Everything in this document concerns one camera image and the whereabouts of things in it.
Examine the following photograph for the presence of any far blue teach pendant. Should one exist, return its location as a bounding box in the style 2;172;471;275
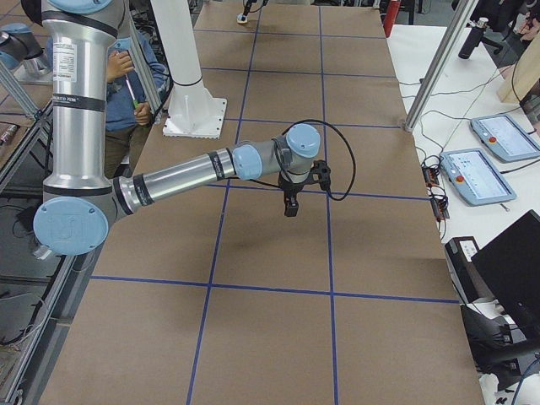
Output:
470;114;539;163

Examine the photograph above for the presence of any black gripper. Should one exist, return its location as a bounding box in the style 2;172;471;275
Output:
278;175;306;218

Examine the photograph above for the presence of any aluminium frame post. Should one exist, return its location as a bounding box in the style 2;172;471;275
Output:
403;0;478;132

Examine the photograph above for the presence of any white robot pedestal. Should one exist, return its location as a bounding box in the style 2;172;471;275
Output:
151;0;227;139

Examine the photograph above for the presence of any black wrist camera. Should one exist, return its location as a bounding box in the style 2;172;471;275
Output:
310;159;331;193

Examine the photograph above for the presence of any blue teach pendant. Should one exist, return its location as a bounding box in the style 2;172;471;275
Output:
440;148;517;206
470;114;539;163

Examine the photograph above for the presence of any black box with label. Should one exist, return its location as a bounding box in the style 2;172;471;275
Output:
445;236;494;304

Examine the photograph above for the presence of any red cylinder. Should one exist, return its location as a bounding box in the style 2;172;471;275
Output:
383;0;401;38

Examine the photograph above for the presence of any pink green stick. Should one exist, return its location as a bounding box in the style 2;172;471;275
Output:
119;51;151;126

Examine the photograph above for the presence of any black laptop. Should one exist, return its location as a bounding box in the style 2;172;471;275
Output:
472;209;539;338

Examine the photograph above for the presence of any seated person in blue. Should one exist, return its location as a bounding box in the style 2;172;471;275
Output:
105;37;153;179

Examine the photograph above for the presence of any orange black electronics board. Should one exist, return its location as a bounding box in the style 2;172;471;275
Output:
422;165;440;188

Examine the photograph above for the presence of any near blue teach pendant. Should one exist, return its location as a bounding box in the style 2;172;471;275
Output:
440;148;517;206

